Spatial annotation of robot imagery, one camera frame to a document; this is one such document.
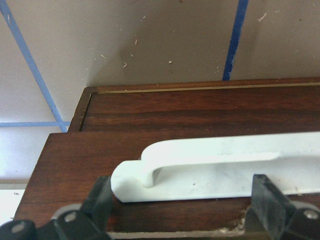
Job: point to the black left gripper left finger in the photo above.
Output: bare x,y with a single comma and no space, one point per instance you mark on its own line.
97,206

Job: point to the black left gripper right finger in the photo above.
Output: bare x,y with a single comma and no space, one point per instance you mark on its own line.
273,209

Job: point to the wooden drawer with white handle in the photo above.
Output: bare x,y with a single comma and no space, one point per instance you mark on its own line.
183,186

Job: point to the dark brown drawer cabinet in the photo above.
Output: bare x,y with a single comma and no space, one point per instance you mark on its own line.
220,108

